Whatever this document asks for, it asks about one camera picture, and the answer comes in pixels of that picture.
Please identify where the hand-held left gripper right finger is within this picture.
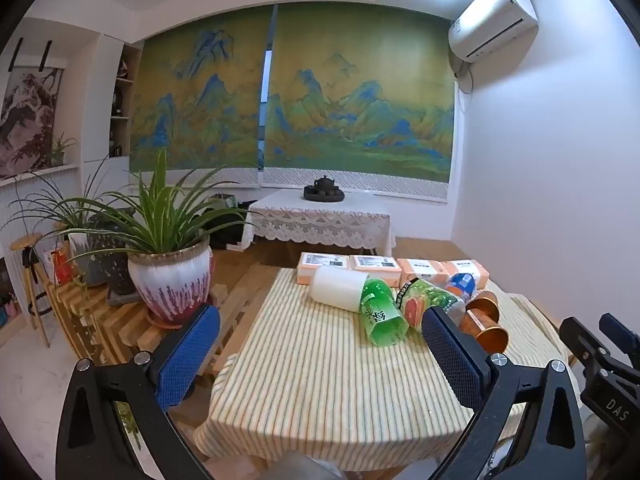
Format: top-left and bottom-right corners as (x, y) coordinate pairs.
(421, 306), (587, 480)

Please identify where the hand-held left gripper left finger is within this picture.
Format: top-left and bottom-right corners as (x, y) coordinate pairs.
(56, 304), (221, 480)

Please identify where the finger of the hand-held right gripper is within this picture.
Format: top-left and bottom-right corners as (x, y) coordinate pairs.
(599, 312), (640, 362)
(559, 315), (617, 368)

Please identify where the copper metal cup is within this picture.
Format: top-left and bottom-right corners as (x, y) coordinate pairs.
(469, 319), (510, 354)
(462, 290), (501, 327)

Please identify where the blue printed cup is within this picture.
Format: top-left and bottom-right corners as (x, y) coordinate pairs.
(444, 273), (476, 306)

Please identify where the white cup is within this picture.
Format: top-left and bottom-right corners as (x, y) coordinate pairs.
(309, 265), (371, 312)

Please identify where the fruit label drink bottle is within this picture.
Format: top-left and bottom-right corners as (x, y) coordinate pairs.
(394, 278), (465, 332)

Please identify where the plant in white purple pot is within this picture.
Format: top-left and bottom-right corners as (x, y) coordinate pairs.
(62, 147), (281, 329)

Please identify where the white bottle green label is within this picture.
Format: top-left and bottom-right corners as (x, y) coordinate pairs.
(358, 280), (409, 347)

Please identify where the wooden slatted plant rack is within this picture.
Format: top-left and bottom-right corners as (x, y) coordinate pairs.
(44, 260), (281, 391)

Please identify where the orange tissue packet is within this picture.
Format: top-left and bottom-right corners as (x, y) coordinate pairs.
(348, 254), (404, 289)
(297, 252), (351, 287)
(397, 258), (452, 287)
(442, 259), (494, 292)

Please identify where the plant in dark speckled pot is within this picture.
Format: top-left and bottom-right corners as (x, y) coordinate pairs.
(7, 157), (138, 297)

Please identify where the striped tablecloth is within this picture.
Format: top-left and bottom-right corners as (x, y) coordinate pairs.
(193, 266), (585, 472)

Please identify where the black bag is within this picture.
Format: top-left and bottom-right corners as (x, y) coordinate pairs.
(199, 199), (257, 252)

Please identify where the wooden stool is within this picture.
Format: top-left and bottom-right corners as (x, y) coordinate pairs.
(9, 232), (52, 348)

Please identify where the white lace tablecloth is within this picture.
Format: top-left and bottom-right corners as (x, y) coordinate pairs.
(243, 189), (396, 256)

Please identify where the black tea set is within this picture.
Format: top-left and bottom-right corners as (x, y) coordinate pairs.
(303, 175), (345, 204)

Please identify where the small potted plant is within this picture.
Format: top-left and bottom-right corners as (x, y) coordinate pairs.
(49, 132), (79, 167)

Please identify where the landscape print roller blind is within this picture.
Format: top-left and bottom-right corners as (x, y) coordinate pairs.
(128, 4), (274, 187)
(261, 3), (457, 204)

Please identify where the white air conditioner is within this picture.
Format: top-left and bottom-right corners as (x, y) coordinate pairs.
(448, 0), (540, 64)

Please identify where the wall shelf with ornaments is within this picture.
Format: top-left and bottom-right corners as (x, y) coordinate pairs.
(109, 42), (145, 159)

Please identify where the ink painting wall scroll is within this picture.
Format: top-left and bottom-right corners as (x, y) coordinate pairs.
(0, 39), (66, 181)

